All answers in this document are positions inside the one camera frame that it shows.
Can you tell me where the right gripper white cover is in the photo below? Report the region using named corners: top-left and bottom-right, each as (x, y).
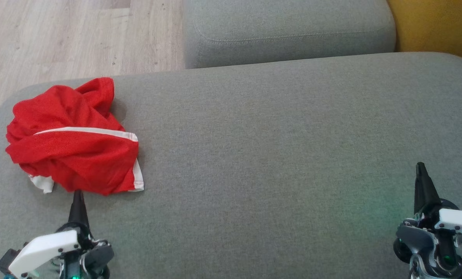
top-left (409, 162), bottom-right (462, 279)

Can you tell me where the yellow sofa back cushion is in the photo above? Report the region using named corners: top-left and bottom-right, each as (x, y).
top-left (387, 0), bottom-right (462, 67)

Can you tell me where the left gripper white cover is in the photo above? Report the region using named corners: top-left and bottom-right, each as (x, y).
top-left (0, 190), bottom-right (96, 279)

